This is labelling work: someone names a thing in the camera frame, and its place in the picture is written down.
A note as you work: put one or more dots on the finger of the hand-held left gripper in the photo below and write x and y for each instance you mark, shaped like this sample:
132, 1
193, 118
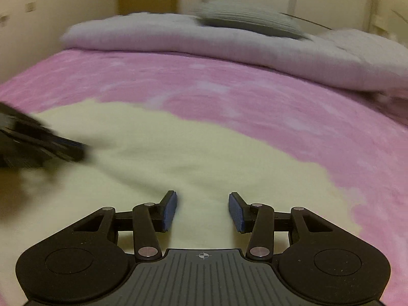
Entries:
68, 148

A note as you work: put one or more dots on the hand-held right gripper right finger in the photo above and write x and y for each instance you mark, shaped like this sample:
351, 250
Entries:
235, 212

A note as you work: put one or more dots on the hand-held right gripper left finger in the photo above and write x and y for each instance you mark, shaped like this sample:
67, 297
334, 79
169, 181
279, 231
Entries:
170, 211

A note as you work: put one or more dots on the cream garment with blue stripe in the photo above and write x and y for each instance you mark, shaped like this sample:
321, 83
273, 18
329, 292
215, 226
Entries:
165, 153

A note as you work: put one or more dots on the pink fleece blanket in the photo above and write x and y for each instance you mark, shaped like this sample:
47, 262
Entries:
255, 102

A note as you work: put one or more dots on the pale lavender quilt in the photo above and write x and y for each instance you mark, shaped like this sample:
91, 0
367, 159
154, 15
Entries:
191, 38

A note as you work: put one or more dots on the grey striped pillow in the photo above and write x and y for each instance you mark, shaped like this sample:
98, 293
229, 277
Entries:
245, 17

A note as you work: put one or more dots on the white wall socket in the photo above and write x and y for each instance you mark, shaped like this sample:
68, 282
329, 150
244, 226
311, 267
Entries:
3, 19
31, 6

